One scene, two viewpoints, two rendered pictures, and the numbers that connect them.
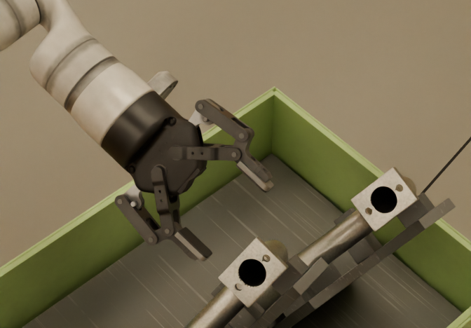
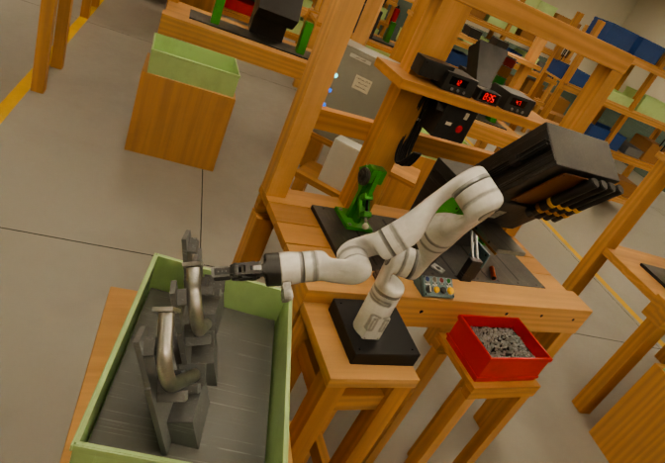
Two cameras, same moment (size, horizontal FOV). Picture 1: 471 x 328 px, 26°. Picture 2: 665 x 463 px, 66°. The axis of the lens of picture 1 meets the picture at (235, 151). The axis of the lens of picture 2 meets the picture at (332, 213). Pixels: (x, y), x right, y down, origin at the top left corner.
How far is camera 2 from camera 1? 135 cm
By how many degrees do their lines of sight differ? 85
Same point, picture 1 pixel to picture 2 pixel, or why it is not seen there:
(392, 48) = not seen: outside the picture
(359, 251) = not seen: hidden behind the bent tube
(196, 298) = (224, 403)
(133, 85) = (285, 258)
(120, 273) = (262, 395)
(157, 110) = (270, 259)
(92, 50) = (310, 257)
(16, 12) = (342, 251)
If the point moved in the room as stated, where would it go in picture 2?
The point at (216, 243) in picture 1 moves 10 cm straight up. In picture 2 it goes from (239, 433) to (252, 406)
